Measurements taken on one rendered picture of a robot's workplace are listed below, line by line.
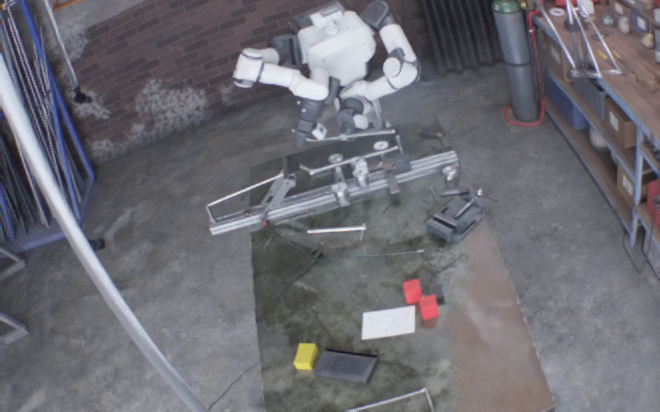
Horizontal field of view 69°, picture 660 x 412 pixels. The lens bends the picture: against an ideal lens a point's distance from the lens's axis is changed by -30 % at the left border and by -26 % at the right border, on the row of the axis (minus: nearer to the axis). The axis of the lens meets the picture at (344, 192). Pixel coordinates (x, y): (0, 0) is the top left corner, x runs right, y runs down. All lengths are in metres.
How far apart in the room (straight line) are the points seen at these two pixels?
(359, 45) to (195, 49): 2.62
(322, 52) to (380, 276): 0.89
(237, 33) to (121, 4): 1.11
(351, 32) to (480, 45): 2.43
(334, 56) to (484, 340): 1.25
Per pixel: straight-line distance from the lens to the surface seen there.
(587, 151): 3.61
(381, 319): 1.80
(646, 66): 3.14
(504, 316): 1.73
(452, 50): 4.62
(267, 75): 2.14
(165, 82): 5.01
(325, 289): 1.94
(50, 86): 4.87
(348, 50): 2.40
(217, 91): 5.02
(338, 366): 1.69
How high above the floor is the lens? 2.21
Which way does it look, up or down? 36 degrees down
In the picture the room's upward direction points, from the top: 17 degrees counter-clockwise
